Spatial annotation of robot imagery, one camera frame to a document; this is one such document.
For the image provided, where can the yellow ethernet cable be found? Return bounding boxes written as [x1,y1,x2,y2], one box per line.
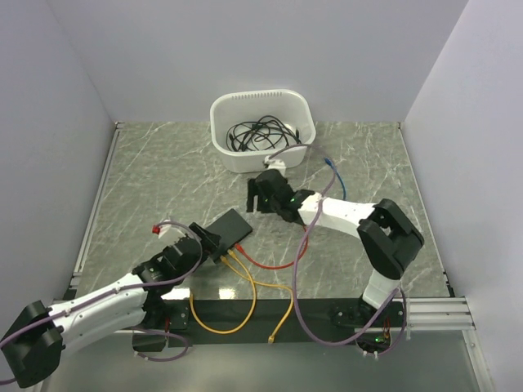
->
[226,251,295,344]
[189,256,257,336]

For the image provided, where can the black network switch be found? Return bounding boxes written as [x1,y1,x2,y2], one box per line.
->
[205,208,253,264]

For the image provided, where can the red ethernet cable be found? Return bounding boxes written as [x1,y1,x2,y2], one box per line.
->
[235,226,310,270]

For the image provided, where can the blue ethernet cable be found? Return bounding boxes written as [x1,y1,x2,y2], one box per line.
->
[324,158,348,202]

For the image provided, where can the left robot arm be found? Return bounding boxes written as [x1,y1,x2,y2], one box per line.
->
[1,220,221,388]

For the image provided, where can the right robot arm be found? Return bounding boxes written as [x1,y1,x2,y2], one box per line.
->
[247,169,425,326]

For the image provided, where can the white plastic tub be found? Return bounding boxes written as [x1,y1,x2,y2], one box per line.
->
[209,89,316,173]

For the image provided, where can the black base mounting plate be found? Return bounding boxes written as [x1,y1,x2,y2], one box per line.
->
[140,298,405,350]

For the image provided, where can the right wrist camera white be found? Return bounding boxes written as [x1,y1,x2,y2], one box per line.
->
[263,156,287,176]

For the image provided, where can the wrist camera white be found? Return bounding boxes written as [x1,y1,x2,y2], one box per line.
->
[263,156,287,176]
[152,221,185,246]

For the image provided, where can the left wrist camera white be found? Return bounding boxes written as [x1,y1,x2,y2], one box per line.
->
[152,221,185,246]

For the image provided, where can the tangled black cables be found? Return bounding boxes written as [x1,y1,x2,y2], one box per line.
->
[226,115,303,153]

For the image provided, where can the aluminium frame rail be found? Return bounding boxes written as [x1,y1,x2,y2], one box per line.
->
[407,297,476,332]

